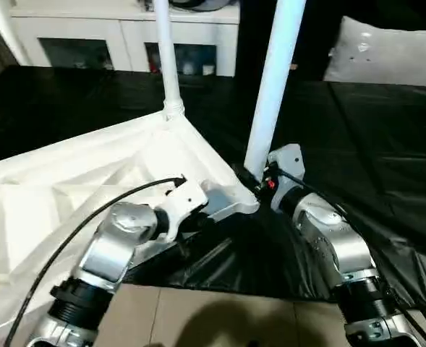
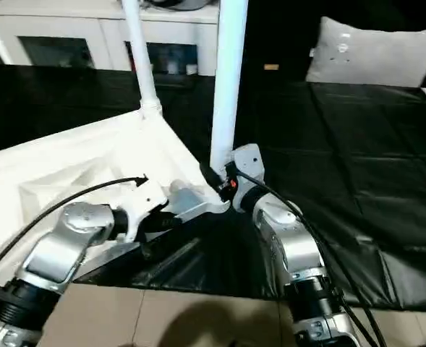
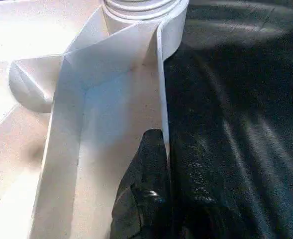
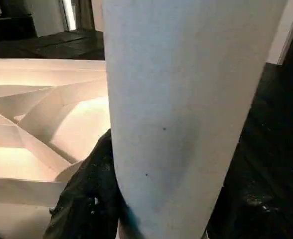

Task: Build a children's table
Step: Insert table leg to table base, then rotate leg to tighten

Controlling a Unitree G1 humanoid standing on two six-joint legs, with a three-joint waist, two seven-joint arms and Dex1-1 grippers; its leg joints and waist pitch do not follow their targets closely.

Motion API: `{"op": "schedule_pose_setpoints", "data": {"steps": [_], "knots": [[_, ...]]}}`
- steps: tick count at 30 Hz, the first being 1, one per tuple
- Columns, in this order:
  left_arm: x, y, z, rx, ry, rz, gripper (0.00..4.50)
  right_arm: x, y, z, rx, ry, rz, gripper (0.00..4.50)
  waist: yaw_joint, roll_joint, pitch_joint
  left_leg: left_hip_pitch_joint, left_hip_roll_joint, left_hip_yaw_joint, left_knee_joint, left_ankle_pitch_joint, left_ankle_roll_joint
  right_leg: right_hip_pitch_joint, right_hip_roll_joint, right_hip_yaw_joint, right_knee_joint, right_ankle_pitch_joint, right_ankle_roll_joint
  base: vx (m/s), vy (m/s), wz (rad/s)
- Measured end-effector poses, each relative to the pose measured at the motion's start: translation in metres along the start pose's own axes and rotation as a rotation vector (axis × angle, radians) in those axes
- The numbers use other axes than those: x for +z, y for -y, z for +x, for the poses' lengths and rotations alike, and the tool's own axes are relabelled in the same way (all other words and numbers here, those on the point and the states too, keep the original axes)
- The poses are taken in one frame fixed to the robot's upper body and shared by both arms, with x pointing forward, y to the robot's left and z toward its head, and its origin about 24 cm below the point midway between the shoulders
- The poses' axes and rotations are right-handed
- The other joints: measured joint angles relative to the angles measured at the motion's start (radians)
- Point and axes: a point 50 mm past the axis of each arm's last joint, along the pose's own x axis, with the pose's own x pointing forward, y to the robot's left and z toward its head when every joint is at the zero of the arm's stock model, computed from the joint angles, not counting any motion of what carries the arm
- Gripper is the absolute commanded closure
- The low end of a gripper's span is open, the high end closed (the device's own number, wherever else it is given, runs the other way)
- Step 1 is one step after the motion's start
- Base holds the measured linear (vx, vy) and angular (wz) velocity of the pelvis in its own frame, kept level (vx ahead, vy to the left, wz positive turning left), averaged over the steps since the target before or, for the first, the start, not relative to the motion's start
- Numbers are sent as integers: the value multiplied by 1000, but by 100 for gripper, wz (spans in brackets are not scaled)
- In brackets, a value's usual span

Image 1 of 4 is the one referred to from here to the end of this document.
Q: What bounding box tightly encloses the white plastic table leg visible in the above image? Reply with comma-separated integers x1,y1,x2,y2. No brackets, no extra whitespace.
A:
242,0,307,183
152,0,187,121

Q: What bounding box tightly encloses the white plastic table top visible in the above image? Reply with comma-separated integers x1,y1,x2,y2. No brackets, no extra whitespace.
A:
0,108,261,342

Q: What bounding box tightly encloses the light grey pillow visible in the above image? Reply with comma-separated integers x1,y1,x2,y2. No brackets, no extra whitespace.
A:
321,14,426,87

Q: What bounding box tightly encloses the grey round helmet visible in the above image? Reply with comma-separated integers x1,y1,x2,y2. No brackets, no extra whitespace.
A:
171,0,237,14

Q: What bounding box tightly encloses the white glass-door cabinet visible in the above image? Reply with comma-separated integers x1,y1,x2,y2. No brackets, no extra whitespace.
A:
7,0,241,77

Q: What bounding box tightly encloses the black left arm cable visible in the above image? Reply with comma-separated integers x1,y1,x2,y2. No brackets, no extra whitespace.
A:
3,176,189,347

